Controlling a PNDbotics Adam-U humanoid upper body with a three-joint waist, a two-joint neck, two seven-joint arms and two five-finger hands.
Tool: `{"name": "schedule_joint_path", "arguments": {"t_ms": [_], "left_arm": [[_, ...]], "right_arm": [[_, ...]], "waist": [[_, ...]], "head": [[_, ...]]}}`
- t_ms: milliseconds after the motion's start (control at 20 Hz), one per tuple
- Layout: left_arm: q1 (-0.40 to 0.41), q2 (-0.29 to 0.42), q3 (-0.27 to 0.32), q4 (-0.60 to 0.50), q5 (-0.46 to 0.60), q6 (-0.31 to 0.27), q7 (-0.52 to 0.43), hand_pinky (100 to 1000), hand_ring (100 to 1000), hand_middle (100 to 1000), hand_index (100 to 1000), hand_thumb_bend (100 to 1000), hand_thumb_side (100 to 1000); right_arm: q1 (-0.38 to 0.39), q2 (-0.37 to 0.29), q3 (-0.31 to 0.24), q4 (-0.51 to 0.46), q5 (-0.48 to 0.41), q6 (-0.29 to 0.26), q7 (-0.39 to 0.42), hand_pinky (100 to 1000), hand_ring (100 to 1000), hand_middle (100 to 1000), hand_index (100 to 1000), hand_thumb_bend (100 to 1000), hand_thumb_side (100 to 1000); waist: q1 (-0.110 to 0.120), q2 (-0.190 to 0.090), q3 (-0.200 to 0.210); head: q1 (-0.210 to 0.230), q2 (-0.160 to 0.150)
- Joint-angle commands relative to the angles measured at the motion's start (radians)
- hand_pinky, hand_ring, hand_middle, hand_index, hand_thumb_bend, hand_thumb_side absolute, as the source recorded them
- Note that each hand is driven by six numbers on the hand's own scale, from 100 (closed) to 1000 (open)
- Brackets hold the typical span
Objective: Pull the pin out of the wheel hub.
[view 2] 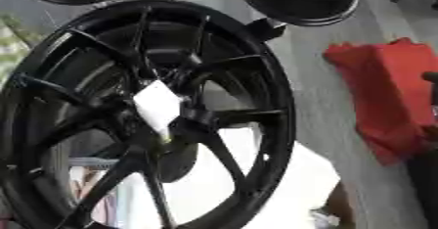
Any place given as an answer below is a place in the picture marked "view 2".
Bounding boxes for red cloth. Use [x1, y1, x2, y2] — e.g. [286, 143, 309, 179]
[322, 36, 438, 167]

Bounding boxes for white pin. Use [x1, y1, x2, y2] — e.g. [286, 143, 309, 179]
[131, 79, 185, 144]

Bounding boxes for black spoked wheel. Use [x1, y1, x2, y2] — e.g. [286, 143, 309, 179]
[0, 0, 298, 229]

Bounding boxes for person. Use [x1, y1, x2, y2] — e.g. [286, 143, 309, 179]
[116, 125, 358, 229]

